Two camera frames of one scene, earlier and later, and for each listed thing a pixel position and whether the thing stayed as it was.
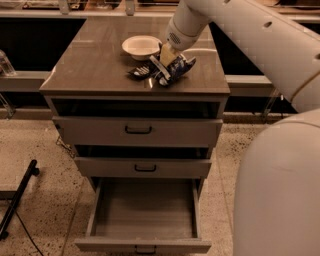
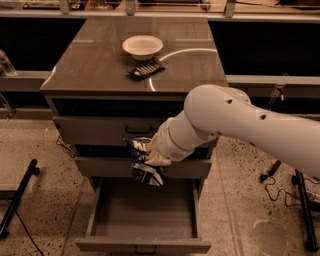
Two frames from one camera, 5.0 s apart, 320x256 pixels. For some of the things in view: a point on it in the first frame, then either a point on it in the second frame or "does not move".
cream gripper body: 180,39 to 166,144
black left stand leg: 13,195 does not move
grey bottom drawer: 146,215 does not move
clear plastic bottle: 6,68 does not move
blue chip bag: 176,68 to 154,175
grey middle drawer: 137,167 does not move
